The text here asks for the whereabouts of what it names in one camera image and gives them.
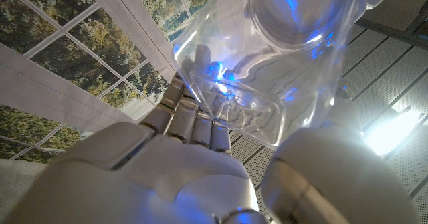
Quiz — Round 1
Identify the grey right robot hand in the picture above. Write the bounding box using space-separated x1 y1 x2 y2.
0 76 419 224

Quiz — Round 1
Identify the printed window forest backdrop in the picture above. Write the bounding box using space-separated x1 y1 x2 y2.
0 0 215 161

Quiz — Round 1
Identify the clear plastic jar body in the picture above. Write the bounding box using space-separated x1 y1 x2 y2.
172 0 368 148

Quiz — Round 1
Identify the bright ceiling light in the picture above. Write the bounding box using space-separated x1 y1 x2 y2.
362 109 426 156

